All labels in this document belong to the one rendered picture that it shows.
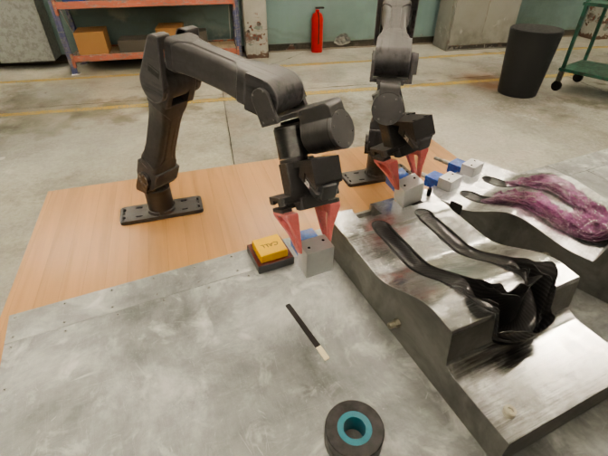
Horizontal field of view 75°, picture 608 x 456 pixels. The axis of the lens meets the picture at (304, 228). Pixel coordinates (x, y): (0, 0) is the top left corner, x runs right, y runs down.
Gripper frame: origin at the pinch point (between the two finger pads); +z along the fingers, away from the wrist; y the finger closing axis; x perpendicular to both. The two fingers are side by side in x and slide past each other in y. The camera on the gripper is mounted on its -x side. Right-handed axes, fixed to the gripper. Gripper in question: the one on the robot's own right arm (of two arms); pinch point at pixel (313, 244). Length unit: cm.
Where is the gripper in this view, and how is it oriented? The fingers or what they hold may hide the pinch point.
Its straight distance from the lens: 66.5
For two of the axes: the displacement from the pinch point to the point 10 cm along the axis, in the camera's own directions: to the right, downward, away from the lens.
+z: 1.9, 9.6, 2.0
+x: -3.8, -1.1, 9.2
